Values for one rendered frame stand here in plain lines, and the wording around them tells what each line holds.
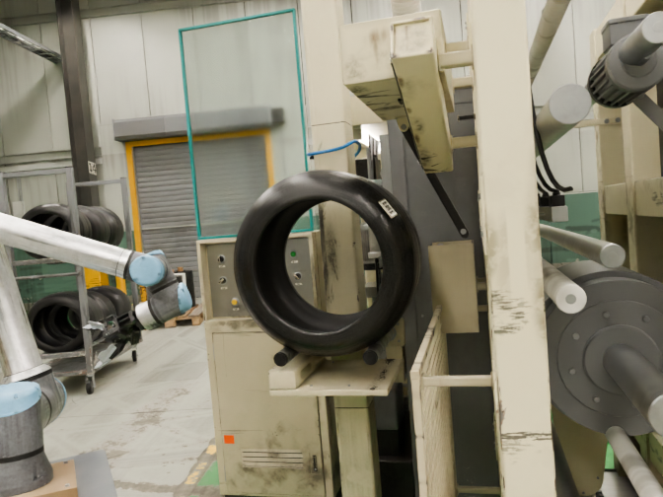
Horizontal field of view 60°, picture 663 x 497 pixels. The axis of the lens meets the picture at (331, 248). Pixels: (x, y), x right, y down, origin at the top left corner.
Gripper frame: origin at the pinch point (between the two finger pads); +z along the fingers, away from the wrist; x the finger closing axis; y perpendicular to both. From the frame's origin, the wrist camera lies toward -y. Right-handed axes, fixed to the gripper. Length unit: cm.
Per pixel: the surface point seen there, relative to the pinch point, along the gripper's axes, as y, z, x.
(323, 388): -6, -63, 46
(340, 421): -48, -60, 49
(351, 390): -3, -71, 51
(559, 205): 28, -142, 40
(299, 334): 4, -64, 30
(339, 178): 24, -96, 0
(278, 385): -4, -51, 39
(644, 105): 51, -162, 36
